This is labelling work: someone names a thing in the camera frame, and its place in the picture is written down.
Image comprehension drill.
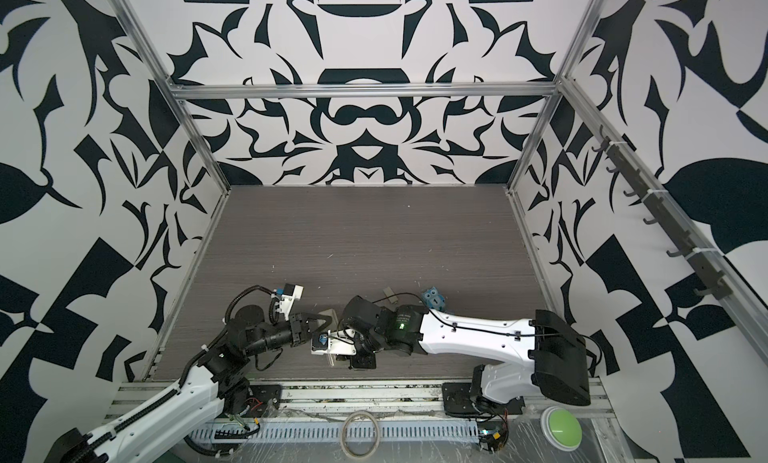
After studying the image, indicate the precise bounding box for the white remote control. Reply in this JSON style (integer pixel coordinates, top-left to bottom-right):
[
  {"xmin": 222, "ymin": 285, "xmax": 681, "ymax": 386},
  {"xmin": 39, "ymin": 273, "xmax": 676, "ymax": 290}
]
[{"xmin": 319, "ymin": 309, "xmax": 338, "ymax": 368}]

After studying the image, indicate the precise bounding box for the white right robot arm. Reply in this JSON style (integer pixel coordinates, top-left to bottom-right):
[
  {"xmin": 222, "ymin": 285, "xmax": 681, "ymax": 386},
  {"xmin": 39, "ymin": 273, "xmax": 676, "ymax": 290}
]
[{"xmin": 339, "ymin": 296, "xmax": 591, "ymax": 407}]

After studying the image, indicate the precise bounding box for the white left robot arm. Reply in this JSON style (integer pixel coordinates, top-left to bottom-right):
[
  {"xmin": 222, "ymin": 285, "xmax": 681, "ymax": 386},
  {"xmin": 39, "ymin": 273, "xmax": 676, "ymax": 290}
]
[{"xmin": 45, "ymin": 306, "xmax": 332, "ymax": 462}]

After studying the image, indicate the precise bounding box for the blue owl figurine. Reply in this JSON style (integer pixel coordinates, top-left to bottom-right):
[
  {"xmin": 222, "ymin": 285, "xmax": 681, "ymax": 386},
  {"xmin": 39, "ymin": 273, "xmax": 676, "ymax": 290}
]
[{"xmin": 421, "ymin": 287, "xmax": 446, "ymax": 312}]

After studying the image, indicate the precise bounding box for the clear tape roll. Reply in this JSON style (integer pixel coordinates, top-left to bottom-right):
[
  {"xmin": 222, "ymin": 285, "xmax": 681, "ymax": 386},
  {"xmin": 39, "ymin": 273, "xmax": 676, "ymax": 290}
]
[{"xmin": 339, "ymin": 410, "xmax": 382, "ymax": 461}]

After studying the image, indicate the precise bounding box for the small green circuit board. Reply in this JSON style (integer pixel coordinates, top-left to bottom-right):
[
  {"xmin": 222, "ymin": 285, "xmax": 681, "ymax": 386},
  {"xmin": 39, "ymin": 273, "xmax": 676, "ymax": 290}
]
[{"xmin": 477, "ymin": 418, "xmax": 509, "ymax": 453}]

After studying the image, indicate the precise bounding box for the green push button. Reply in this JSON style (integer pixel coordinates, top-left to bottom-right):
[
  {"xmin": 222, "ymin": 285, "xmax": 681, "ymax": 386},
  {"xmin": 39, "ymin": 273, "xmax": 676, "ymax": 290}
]
[{"xmin": 540, "ymin": 406, "xmax": 583, "ymax": 452}]

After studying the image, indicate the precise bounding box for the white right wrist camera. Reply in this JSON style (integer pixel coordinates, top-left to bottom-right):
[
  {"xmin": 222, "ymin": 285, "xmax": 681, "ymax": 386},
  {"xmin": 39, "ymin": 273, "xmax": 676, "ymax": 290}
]
[{"xmin": 310, "ymin": 333, "xmax": 357, "ymax": 357}]

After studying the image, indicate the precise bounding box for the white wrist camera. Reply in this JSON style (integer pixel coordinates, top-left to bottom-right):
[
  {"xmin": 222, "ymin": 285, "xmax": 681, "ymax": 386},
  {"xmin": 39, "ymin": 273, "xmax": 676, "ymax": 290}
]
[
  {"xmin": 270, "ymin": 283, "xmax": 304, "ymax": 321},
  {"xmin": 310, "ymin": 333, "xmax": 357, "ymax": 357}
]

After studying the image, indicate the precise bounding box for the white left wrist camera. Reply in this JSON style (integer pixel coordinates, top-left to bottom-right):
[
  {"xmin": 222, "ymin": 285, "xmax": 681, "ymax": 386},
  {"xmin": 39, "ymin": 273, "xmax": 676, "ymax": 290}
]
[{"xmin": 270, "ymin": 283, "xmax": 304, "ymax": 321}]

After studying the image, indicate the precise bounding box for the aluminium enclosure frame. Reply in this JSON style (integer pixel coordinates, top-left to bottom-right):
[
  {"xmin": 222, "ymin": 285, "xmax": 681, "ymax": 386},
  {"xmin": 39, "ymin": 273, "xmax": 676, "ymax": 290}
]
[{"xmin": 98, "ymin": 0, "xmax": 768, "ymax": 368}]

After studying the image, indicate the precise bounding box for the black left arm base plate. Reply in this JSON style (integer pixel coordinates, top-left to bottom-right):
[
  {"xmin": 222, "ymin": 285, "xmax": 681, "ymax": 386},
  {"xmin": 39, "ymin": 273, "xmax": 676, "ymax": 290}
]
[{"xmin": 237, "ymin": 384, "xmax": 283, "ymax": 418}]

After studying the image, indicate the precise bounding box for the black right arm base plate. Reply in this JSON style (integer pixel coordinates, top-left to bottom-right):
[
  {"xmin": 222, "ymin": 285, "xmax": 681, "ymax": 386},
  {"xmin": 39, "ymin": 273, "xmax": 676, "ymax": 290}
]
[{"xmin": 441, "ymin": 383, "xmax": 525, "ymax": 418}]

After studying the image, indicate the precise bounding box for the white slotted cable duct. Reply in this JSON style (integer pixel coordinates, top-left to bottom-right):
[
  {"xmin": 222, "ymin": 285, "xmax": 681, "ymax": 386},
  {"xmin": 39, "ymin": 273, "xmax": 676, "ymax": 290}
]
[{"xmin": 190, "ymin": 419, "xmax": 478, "ymax": 445}]

